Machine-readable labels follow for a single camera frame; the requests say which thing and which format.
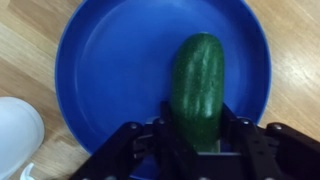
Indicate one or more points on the white plastic cup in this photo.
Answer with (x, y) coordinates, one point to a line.
(16, 133)

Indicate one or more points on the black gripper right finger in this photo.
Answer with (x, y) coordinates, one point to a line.
(276, 153)

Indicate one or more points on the blue plate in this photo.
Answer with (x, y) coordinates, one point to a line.
(116, 73)

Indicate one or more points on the long dark green cucumber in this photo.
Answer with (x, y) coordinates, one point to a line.
(198, 86)

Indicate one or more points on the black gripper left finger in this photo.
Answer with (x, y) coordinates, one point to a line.
(133, 153)

